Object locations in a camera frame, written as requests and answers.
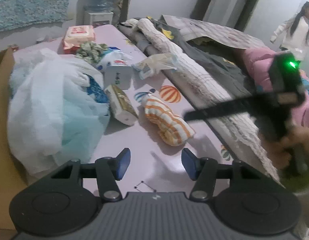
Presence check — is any orange striped cloth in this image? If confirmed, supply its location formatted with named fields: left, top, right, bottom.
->
left=141, top=94, right=196, bottom=146

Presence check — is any gold tissue pack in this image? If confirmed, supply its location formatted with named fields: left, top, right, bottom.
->
left=105, top=85, right=138, bottom=126

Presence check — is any white square wipes pack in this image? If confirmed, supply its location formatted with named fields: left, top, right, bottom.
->
left=104, top=66, right=133, bottom=90

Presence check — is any blue white tissue pack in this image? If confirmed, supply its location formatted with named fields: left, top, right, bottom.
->
left=95, top=47, right=133, bottom=72

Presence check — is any person's right hand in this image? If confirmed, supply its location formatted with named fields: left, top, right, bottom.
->
left=259, top=125, right=309, bottom=176

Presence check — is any pink pillow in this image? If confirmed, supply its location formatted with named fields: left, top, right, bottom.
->
left=242, top=48, right=309, bottom=128

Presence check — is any dark grey bed sheet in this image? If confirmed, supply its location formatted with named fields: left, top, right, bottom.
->
left=119, top=17, right=256, bottom=98

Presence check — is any person in white top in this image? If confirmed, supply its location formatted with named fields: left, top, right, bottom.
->
left=270, top=1, right=309, bottom=61

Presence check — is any large white plastic bag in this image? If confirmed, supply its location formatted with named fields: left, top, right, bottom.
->
left=7, top=48, right=110, bottom=177

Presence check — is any grey checkered quilt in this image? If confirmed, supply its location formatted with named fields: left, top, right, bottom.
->
left=162, top=15, right=267, bottom=49

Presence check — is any brown cardboard box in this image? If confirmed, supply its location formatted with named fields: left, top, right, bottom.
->
left=0, top=48, right=27, bottom=231

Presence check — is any clear plastic wrapper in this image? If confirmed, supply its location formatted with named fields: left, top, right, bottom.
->
left=132, top=53, right=177, bottom=80

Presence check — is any green fabric scrunchie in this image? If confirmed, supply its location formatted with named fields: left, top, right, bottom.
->
left=75, top=41, right=109, bottom=64

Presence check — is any pink wet wipes pack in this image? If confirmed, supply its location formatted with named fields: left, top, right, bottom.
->
left=62, top=25, right=95, bottom=54

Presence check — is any white water dispenser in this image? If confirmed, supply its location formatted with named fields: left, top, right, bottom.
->
left=83, top=10, right=113, bottom=28

